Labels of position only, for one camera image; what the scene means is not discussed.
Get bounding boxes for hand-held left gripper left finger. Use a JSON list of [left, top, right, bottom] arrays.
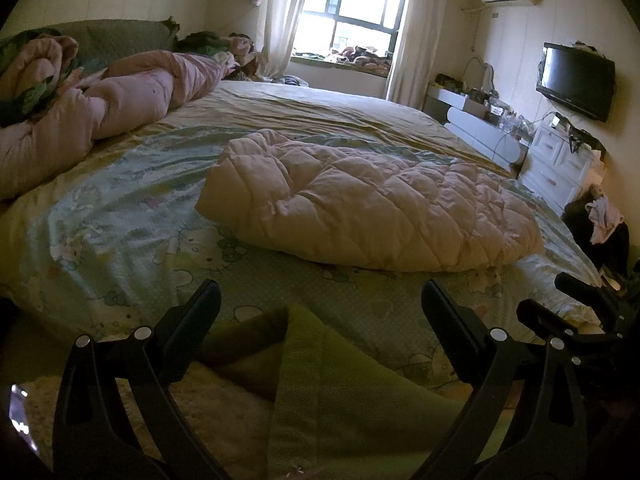
[[52, 280, 223, 480]]

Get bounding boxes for glossy dark object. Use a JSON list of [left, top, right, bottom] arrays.
[[9, 382, 36, 441]]

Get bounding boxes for dark chair with clothes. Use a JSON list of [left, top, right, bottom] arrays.
[[561, 185, 632, 278]]

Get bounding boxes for white framed mirror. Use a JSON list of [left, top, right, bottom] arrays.
[[462, 56, 497, 92]]

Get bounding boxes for clothes heap on windowsill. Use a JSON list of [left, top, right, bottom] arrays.
[[327, 45, 393, 68]]

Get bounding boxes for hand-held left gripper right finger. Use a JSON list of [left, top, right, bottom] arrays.
[[420, 280, 588, 480]]

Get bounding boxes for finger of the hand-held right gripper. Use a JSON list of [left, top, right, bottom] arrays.
[[516, 299, 608, 366], [555, 272, 640, 321]]

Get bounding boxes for black wall television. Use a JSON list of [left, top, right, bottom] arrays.
[[536, 42, 617, 122]]

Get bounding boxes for white dressing table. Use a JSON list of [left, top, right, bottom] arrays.
[[424, 82, 528, 168]]

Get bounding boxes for pink rolled duvet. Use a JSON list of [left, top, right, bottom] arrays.
[[0, 50, 228, 201]]

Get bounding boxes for pink garment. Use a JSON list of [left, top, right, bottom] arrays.
[[587, 195, 626, 245]]

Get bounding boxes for cream lace curtain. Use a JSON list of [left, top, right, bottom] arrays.
[[255, 0, 318, 78], [385, 0, 441, 108]]

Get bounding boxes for floral patterned quilt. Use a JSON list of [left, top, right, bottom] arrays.
[[0, 29, 83, 128]]

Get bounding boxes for green padded headboard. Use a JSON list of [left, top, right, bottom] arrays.
[[42, 16, 181, 68]]

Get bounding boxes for clutter of small toiletries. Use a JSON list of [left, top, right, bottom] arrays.
[[435, 72, 531, 136]]

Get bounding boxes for pile of mixed clothes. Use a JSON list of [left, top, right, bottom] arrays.
[[175, 30, 258, 78]]

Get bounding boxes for white drawer cabinet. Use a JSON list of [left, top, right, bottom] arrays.
[[517, 122, 601, 203]]

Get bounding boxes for pink quilted coat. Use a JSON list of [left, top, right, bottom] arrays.
[[194, 129, 546, 273]]

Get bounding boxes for green garment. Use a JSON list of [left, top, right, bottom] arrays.
[[197, 302, 506, 480]]

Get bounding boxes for bed with printed sheet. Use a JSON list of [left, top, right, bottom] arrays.
[[0, 80, 608, 401]]

